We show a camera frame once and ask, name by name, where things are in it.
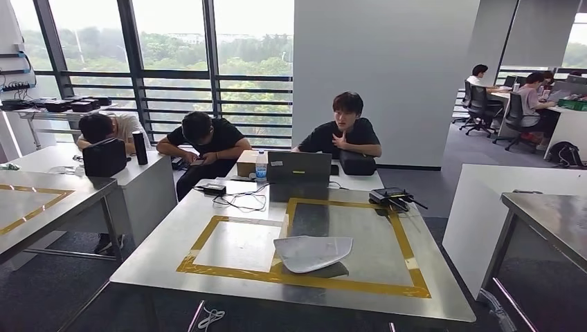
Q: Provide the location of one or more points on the grey ribbed right robot arm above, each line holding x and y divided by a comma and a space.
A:
497, 311

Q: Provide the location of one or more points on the black hard case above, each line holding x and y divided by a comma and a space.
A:
357, 164

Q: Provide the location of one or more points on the white part with orange writing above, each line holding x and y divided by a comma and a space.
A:
312, 254

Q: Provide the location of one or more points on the stainless steel table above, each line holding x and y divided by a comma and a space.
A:
559, 220
91, 188

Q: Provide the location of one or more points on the dark window railing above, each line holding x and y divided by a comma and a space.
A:
257, 78

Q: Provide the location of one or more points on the double yellow tape frame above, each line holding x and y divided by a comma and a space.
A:
46, 207

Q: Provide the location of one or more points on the black thermos flask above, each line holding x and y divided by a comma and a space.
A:
140, 149

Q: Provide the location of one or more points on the black router with antennas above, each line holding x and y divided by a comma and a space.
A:
387, 195

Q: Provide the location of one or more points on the black backpack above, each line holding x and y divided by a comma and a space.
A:
566, 155

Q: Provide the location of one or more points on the brown cardboard box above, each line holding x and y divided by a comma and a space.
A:
245, 164

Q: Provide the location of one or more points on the small yellow tape frame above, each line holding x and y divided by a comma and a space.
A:
201, 238

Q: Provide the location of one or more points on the smartphone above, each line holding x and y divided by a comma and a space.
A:
198, 161

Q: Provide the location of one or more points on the clear water bottle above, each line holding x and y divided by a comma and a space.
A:
261, 172

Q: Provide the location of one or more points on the stainless steel workbench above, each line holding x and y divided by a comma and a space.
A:
151, 261

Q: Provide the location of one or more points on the large yellow tape frame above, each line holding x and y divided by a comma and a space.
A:
330, 202

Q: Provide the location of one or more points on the black office chair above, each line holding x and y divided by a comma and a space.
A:
464, 98
481, 107
513, 117

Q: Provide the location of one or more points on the person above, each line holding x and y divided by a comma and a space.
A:
224, 135
548, 79
532, 103
479, 75
362, 135
96, 128

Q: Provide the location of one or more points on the grey laptop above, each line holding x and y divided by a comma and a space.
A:
298, 167

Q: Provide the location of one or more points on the green plastic crate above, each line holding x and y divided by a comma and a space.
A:
573, 105

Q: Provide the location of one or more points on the black box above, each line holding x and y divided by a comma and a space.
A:
103, 101
81, 107
57, 107
16, 105

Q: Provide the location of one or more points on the black power strip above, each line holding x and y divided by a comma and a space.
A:
14, 87

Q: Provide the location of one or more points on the narrow steel side table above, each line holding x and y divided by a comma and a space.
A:
50, 115

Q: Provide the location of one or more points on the black bag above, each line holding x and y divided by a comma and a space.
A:
104, 159

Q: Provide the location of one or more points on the black power adapter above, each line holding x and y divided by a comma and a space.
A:
213, 189

